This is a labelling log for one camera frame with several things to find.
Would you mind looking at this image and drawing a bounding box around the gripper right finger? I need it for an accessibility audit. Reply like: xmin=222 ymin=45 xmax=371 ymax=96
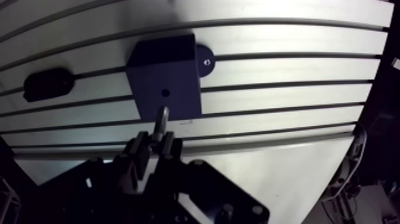
xmin=155 ymin=131 xmax=270 ymax=224

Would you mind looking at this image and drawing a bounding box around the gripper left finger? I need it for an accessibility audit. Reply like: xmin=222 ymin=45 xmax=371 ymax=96
xmin=18 ymin=130 xmax=153 ymax=224

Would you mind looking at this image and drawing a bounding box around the steel bolt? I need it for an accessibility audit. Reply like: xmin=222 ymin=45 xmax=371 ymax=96
xmin=152 ymin=105 xmax=170 ymax=145

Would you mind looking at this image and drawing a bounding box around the dark blue-grey block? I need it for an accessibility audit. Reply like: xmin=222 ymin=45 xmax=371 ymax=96
xmin=125 ymin=33 xmax=216 ymax=122

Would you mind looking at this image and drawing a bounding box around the black oval holder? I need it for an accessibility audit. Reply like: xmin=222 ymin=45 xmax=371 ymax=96
xmin=23 ymin=67 xmax=76 ymax=103

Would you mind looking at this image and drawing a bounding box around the pale holed strip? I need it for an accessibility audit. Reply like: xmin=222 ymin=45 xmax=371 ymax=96
xmin=321 ymin=122 xmax=368 ymax=203

